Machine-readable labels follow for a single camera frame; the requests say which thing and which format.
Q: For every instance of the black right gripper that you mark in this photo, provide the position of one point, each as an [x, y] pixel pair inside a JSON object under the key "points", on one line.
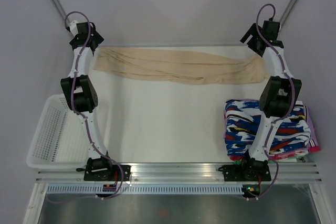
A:
{"points": [[254, 31]]}

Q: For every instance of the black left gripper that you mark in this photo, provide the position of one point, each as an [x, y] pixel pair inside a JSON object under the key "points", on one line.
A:
{"points": [[96, 38]]}

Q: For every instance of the beige trousers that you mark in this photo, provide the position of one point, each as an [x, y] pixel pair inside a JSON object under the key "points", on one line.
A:
{"points": [[186, 67]]}

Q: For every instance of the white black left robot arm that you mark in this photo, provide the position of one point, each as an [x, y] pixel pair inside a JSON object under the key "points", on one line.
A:
{"points": [[80, 94]]}

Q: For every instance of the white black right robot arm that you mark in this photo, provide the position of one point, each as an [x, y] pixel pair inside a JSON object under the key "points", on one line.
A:
{"points": [[280, 93]]}

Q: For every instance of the blue patterned folded trousers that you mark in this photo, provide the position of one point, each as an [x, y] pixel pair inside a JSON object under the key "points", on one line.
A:
{"points": [[286, 129]]}

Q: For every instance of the folded clothes stack underneath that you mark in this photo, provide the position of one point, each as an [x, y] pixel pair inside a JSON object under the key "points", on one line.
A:
{"points": [[313, 145]]}

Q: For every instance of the white perforated plastic basket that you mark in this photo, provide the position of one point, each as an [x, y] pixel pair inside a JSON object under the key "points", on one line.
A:
{"points": [[59, 142]]}

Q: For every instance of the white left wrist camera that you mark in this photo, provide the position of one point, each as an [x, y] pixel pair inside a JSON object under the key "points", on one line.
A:
{"points": [[72, 27]]}

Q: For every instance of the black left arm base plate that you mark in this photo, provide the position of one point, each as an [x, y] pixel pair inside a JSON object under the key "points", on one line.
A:
{"points": [[114, 173]]}

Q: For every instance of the aluminium mounting rail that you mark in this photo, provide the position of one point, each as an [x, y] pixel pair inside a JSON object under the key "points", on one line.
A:
{"points": [[188, 173]]}

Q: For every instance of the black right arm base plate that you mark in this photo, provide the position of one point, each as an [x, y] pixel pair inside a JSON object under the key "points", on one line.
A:
{"points": [[236, 173]]}

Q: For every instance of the white slotted cable duct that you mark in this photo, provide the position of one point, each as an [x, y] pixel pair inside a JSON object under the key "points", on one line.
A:
{"points": [[141, 189]]}

